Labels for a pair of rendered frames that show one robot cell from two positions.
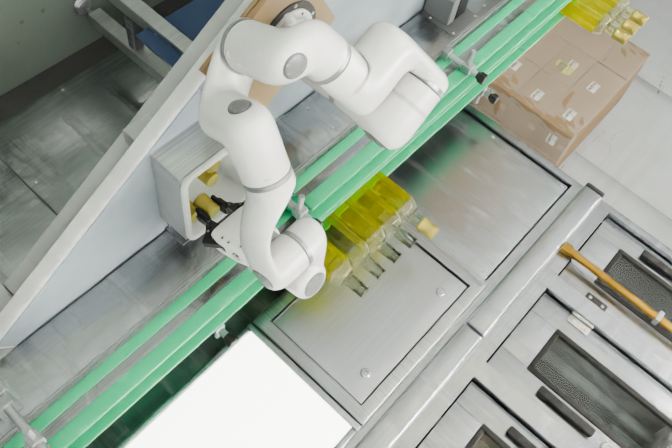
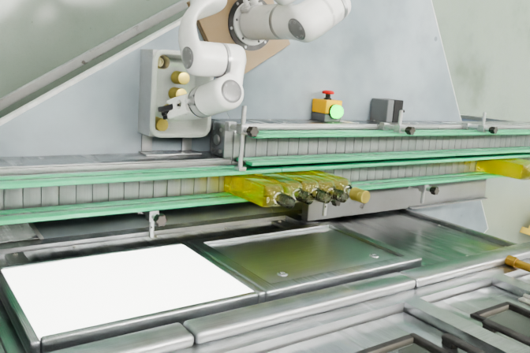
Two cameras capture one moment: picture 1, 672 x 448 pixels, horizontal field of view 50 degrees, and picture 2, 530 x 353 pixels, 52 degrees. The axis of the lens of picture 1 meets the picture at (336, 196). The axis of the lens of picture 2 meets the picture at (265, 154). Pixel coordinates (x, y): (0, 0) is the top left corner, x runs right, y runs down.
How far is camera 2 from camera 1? 1.32 m
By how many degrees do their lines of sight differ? 51
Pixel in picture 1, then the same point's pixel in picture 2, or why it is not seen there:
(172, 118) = (162, 31)
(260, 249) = (188, 19)
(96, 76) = not seen: hidden behind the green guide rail
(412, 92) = not seen: outside the picture
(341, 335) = (266, 258)
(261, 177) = not seen: outside the picture
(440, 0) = (379, 104)
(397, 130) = (309, 9)
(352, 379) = (267, 274)
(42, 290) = (28, 111)
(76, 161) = not seen: hidden behind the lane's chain
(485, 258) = (426, 261)
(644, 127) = not seen: outside the picture
